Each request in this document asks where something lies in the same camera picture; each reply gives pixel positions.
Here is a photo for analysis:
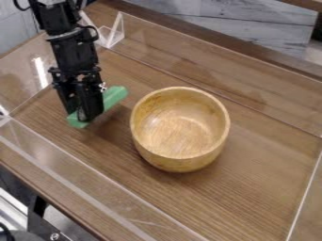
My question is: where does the clear acrylic tray wall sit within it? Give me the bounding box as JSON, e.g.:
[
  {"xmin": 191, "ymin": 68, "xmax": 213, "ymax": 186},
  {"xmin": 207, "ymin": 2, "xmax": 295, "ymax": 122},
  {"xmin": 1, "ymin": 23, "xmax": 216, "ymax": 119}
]
[{"xmin": 0, "ymin": 116, "xmax": 200, "ymax": 241}]

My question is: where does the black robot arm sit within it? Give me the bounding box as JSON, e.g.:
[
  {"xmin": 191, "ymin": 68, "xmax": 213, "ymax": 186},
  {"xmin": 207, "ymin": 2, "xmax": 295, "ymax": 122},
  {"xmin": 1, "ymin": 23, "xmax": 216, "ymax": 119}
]
[{"xmin": 12, "ymin": 0, "xmax": 103, "ymax": 121}]

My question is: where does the black table leg bracket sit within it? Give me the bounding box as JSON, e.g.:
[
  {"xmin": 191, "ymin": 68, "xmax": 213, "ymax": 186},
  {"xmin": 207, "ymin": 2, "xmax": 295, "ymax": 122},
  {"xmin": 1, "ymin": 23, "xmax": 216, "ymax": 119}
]
[{"xmin": 26, "ymin": 195, "xmax": 73, "ymax": 241}]

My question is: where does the brown wooden bowl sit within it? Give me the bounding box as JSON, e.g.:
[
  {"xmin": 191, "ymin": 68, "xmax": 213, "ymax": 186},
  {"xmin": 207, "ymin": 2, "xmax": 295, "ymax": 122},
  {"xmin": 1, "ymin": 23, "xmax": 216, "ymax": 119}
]
[{"xmin": 129, "ymin": 87, "xmax": 231, "ymax": 173}]

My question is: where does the black cable under table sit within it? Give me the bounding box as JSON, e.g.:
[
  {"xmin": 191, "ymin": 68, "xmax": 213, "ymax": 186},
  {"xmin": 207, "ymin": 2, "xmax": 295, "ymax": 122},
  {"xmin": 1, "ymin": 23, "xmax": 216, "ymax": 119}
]
[{"xmin": 0, "ymin": 221, "xmax": 16, "ymax": 241}]

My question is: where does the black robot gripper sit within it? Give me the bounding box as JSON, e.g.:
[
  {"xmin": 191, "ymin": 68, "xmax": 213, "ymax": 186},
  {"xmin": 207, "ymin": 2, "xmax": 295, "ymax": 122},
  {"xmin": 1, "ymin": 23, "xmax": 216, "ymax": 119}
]
[{"xmin": 46, "ymin": 29, "xmax": 103, "ymax": 122}]

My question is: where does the green rectangular block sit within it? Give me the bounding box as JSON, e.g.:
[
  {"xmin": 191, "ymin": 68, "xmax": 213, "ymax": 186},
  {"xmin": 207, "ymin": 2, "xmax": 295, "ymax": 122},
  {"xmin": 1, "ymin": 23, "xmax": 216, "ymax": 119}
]
[{"xmin": 66, "ymin": 86, "xmax": 128, "ymax": 128}]

